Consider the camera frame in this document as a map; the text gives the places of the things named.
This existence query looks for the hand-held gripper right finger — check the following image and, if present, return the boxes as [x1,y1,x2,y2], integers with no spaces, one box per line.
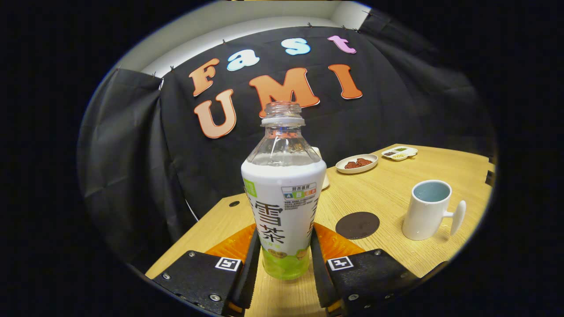
[310,222,421,317]

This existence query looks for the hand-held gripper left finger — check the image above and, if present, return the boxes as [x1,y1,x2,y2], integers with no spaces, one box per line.
[150,224,261,317]

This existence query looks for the dark brown round coaster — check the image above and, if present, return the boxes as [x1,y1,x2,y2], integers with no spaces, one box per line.
[335,212,380,240]

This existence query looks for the white cup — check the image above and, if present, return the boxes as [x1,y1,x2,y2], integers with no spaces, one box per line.
[402,180,467,241]

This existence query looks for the white green label juice bottle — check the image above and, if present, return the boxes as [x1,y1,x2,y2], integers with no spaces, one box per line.
[241,101,327,280]

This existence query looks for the wooden table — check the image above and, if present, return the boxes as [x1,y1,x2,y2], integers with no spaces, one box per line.
[145,144,495,317]

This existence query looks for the white toaster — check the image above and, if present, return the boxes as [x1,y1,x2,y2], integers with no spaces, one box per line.
[311,147,330,191]

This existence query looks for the beige plate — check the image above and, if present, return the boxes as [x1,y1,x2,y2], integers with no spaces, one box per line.
[336,154,378,174]

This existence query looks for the white divided dish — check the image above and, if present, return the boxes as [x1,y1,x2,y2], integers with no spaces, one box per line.
[382,146,418,162]

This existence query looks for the black backdrop cloth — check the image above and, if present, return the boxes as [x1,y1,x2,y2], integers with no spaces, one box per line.
[77,9,496,269]

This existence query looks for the row of black cloth clips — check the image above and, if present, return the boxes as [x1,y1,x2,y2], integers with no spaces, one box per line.
[115,11,375,80]

